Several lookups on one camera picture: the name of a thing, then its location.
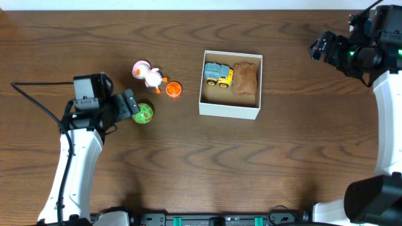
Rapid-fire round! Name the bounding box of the green patterned ball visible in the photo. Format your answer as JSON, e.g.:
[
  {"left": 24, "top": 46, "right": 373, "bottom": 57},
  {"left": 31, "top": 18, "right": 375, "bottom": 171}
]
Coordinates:
[{"left": 133, "top": 103, "right": 154, "bottom": 124}]

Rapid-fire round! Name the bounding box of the white pink duck toy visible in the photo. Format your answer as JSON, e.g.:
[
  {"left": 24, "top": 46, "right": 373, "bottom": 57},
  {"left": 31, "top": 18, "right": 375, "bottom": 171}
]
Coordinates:
[{"left": 132, "top": 60, "right": 168, "bottom": 94}]

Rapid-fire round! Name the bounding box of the brown plush toy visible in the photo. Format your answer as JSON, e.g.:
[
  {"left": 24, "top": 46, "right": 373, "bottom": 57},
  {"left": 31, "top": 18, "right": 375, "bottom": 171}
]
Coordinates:
[{"left": 232, "top": 62, "right": 258, "bottom": 95}]

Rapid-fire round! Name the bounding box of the yellow grey toy truck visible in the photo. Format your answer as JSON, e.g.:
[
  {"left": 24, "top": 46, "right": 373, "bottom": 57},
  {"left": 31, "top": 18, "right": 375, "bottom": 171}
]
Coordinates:
[{"left": 204, "top": 62, "right": 234, "bottom": 88}]

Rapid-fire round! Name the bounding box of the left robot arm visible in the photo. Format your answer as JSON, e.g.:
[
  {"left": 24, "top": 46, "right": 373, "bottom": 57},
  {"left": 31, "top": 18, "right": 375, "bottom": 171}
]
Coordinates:
[{"left": 38, "top": 89, "right": 139, "bottom": 225}]

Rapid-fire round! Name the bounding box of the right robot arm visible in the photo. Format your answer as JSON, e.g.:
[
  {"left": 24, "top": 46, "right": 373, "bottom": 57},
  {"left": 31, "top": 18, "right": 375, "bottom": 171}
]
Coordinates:
[{"left": 310, "top": 31, "right": 401, "bottom": 225}]

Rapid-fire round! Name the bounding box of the white cardboard box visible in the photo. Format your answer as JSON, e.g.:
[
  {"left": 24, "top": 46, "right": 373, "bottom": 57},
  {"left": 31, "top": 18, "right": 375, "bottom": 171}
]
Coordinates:
[{"left": 198, "top": 50, "right": 263, "bottom": 120}]

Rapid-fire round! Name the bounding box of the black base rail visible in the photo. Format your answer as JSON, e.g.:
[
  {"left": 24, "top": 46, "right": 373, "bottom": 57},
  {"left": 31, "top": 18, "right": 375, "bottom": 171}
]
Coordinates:
[{"left": 89, "top": 205, "right": 315, "bottom": 226}]

